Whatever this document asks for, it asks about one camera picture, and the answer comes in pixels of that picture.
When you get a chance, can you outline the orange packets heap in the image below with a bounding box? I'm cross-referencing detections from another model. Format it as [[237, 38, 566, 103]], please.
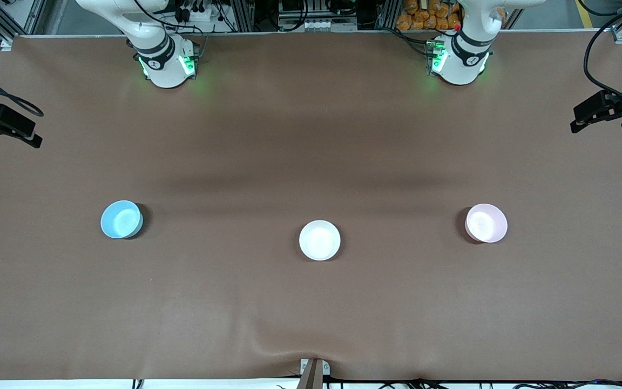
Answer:
[[396, 0, 463, 31]]

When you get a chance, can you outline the white bowl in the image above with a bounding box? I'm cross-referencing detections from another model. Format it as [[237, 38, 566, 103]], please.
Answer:
[[299, 220, 341, 261]]

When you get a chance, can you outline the brown table cover sheet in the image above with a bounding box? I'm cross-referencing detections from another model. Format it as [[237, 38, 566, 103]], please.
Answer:
[[0, 31, 622, 381]]

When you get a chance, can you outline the brown camera pole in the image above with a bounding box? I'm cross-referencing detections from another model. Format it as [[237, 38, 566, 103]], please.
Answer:
[[296, 359, 323, 389]]

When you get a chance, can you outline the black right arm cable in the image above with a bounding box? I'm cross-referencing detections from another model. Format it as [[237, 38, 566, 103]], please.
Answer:
[[0, 58, 45, 118]]

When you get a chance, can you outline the light blue bowl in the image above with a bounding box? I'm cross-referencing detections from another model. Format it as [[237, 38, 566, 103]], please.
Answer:
[[100, 200, 144, 239]]

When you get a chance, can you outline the metal mounting bracket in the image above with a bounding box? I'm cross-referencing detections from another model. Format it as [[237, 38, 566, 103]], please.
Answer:
[[300, 358, 330, 376]]

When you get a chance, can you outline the white power strip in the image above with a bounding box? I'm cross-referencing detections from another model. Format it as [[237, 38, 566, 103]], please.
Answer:
[[173, 2, 220, 22]]

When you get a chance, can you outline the pink bowl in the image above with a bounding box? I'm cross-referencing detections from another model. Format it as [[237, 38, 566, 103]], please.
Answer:
[[465, 204, 508, 243]]

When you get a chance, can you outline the aluminium frame post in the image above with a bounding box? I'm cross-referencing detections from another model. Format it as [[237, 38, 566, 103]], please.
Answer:
[[230, 0, 255, 32], [376, 0, 401, 30]]

